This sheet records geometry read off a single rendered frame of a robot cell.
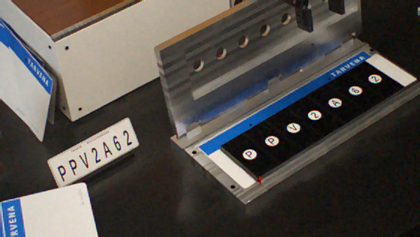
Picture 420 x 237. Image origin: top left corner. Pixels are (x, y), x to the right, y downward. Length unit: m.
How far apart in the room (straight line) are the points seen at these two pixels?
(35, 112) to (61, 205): 0.31
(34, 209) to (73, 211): 0.06
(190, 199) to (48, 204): 0.25
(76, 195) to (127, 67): 0.35
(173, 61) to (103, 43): 0.17
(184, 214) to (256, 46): 0.33
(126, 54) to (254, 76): 0.24
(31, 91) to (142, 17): 0.24
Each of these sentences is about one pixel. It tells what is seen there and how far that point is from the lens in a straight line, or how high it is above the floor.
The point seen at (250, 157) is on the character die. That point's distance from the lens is 1.45.
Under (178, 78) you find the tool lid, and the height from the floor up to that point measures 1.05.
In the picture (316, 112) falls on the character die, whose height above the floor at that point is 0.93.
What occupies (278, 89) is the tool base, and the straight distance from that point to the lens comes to 1.59.
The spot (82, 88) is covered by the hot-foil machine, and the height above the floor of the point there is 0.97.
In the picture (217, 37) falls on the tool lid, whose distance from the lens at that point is 1.46.
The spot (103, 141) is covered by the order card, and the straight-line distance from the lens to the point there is 1.48.
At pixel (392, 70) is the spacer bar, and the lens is 1.63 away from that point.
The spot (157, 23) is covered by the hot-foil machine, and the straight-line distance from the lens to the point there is 1.58.
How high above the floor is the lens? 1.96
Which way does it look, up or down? 43 degrees down
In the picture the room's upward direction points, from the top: 4 degrees counter-clockwise
